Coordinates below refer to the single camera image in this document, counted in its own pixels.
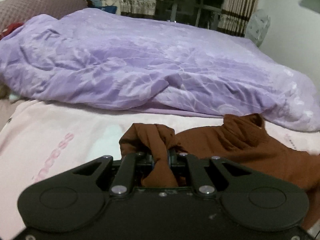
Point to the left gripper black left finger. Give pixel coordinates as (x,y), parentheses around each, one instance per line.
(72,199)

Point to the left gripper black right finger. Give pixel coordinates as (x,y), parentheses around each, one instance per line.
(250,198)

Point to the brown garment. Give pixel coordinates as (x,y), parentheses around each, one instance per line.
(241,139)

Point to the pink bed sheet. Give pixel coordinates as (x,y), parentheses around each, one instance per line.
(40,140)

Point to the purple duvet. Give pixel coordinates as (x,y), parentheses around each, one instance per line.
(107,61)

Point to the white covered fan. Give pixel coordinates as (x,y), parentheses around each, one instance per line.
(257,27)

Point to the red item by pillow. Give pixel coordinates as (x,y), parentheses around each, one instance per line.
(9,29)

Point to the mauve quilted headboard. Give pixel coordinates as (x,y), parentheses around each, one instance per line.
(20,11)

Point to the striped beige curtain right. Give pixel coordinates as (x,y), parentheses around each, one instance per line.
(235,15)

